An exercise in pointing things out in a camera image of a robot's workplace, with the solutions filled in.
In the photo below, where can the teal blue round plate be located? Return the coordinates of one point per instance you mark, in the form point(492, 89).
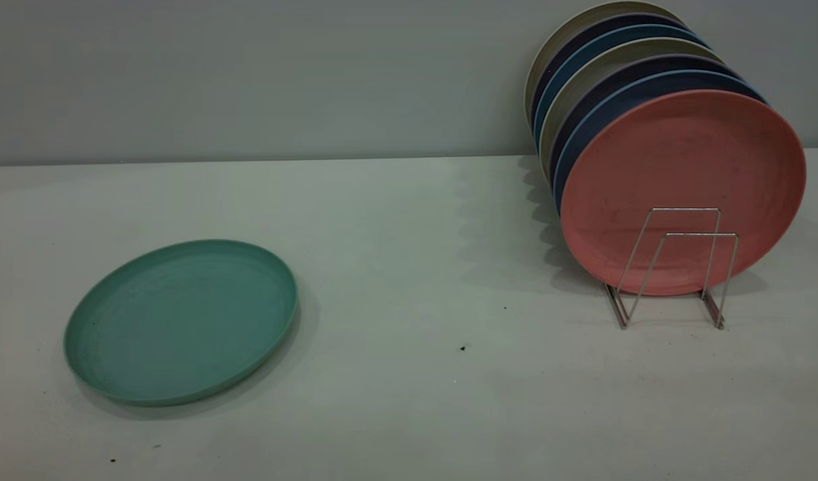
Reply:
point(579, 57)

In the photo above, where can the green round plate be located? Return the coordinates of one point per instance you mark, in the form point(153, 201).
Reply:
point(195, 321)

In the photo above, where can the dark purple round plate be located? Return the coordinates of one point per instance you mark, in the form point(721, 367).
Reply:
point(649, 67)
point(583, 37)

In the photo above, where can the beige round plate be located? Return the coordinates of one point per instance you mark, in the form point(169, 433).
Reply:
point(583, 19)
point(623, 57)

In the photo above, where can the pink round plate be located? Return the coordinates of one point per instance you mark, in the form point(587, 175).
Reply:
point(683, 167)

